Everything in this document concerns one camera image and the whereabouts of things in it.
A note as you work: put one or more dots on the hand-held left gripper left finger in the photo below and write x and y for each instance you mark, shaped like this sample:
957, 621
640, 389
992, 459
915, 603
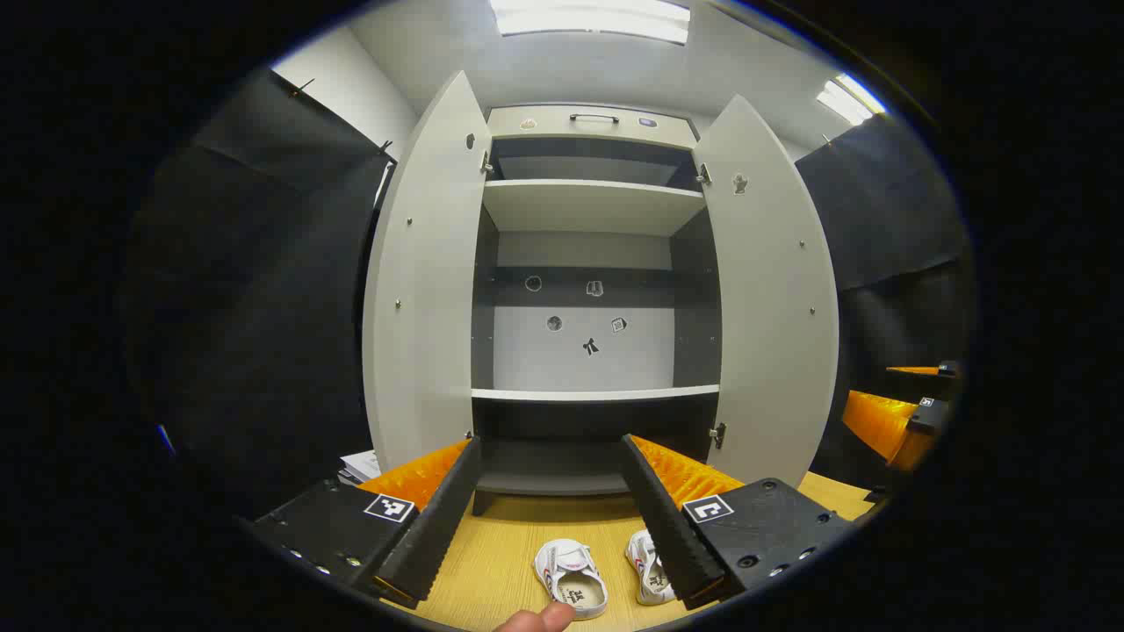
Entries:
439, 527

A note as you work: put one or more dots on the white canvas shoe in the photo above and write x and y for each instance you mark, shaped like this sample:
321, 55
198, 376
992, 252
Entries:
648, 570
571, 575

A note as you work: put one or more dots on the black backdrop cloth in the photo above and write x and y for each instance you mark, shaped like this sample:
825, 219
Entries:
263, 307
887, 219

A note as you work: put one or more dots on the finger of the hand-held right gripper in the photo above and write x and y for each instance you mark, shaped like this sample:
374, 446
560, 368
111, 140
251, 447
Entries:
882, 421
935, 379

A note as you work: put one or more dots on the ceiling light panel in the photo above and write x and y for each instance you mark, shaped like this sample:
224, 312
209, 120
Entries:
847, 98
588, 19

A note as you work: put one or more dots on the white shoe cabinet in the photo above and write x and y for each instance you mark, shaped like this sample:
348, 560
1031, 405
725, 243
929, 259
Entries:
580, 206

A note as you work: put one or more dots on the white cabinet door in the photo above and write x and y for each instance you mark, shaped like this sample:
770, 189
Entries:
421, 290
773, 307

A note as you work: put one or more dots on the stack of white papers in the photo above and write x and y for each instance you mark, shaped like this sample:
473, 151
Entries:
362, 465

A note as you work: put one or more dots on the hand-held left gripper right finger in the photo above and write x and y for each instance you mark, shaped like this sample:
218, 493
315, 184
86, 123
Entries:
667, 527

